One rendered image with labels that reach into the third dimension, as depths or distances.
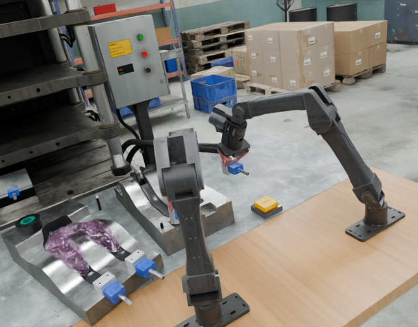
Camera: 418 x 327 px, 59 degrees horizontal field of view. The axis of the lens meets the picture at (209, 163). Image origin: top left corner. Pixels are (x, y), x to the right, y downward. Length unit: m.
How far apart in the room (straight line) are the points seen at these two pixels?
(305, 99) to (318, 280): 0.49
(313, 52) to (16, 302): 4.44
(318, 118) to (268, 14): 8.06
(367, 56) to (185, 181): 5.33
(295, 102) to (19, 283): 1.01
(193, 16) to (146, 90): 6.37
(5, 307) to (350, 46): 5.12
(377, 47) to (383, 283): 5.23
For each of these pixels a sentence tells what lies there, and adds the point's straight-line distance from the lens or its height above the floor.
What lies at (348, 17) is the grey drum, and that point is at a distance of 7.99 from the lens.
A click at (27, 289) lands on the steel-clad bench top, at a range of 1.31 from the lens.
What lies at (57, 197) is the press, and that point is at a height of 0.79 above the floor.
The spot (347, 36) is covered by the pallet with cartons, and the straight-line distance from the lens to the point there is 5.63.
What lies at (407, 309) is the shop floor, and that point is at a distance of 2.14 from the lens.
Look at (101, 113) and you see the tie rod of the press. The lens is 1.75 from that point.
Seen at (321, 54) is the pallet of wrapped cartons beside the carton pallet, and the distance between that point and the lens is 5.16.
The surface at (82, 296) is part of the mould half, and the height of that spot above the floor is 0.86.
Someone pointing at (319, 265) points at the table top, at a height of 0.80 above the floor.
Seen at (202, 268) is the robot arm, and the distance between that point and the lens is 0.87.
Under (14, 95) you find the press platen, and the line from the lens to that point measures 1.74.
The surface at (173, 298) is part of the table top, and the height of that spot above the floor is 0.80.
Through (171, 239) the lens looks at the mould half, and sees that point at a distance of 1.17.
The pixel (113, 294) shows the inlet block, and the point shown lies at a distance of 1.03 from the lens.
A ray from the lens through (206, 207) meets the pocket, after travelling 1.25.
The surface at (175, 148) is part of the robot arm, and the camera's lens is 0.81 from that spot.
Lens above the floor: 1.53
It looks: 25 degrees down
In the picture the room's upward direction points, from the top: 10 degrees counter-clockwise
